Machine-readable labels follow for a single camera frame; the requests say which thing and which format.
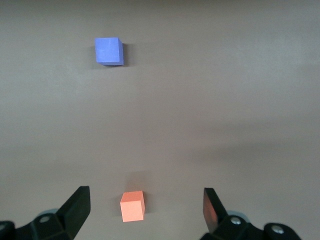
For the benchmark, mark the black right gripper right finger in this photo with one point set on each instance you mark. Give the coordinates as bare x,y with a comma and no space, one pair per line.
212,212

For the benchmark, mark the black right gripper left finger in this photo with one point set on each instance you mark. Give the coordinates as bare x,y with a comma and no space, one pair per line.
75,212

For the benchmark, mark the orange foam block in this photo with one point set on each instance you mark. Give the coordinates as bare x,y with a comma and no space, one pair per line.
132,207

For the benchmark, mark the purple foam block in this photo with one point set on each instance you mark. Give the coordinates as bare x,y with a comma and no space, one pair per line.
107,51

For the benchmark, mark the brown table cover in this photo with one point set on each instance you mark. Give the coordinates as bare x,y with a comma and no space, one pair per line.
200,100

